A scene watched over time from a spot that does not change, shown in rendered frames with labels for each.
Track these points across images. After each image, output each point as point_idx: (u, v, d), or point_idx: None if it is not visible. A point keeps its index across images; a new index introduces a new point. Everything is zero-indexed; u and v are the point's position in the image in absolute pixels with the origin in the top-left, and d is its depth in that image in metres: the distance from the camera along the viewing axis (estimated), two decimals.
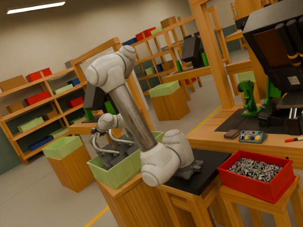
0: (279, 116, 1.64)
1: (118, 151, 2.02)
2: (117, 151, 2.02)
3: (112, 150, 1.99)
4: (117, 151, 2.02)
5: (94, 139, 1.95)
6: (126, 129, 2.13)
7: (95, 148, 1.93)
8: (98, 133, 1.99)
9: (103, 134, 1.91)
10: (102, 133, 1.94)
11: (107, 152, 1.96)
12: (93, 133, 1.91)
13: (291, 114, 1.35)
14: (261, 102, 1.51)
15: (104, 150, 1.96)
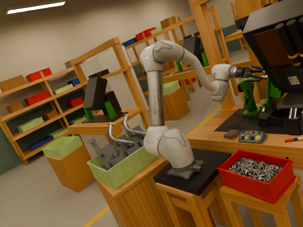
0: (279, 116, 1.64)
1: (263, 111, 1.58)
2: (264, 111, 1.58)
3: None
4: (264, 110, 1.58)
5: None
6: (126, 129, 2.13)
7: None
8: (266, 75, 1.52)
9: (254, 81, 1.60)
10: (258, 79, 1.57)
11: None
12: (261, 71, 1.59)
13: (291, 114, 1.35)
14: (261, 102, 1.51)
15: None
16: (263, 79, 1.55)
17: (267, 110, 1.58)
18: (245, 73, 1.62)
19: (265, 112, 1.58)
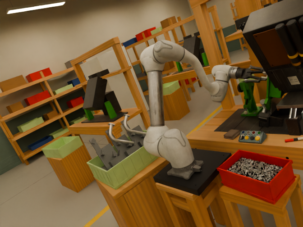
0: (279, 116, 1.64)
1: (263, 112, 1.58)
2: (264, 111, 1.58)
3: None
4: (264, 111, 1.58)
5: None
6: (126, 129, 2.13)
7: None
8: (266, 76, 1.52)
9: (254, 82, 1.60)
10: (258, 79, 1.57)
11: None
12: (261, 72, 1.59)
13: (291, 114, 1.35)
14: (261, 102, 1.51)
15: None
16: (263, 79, 1.55)
17: (267, 111, 1.59)
18: (245, 74, 1.62)
19: (265, 113, 1.59)
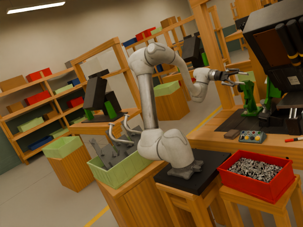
0: (279, 116, 1.64)
1: None
2: None
3: (263, 108, 1.60)
4: None
5: None
6: (126, 129, 2.13)
7: None
8: (265, 81, 1.52)
9: (229, 85, 1.72)
10: (232, 84, 1.68)
11: None
12: (237, 72, 1.71)
13: (291, 114, 1.35)
14: (261, 102, 1.51)
15: None
16: (236, 84, 1.67)
17: None
18: (223, 76, 1.74)
19: None
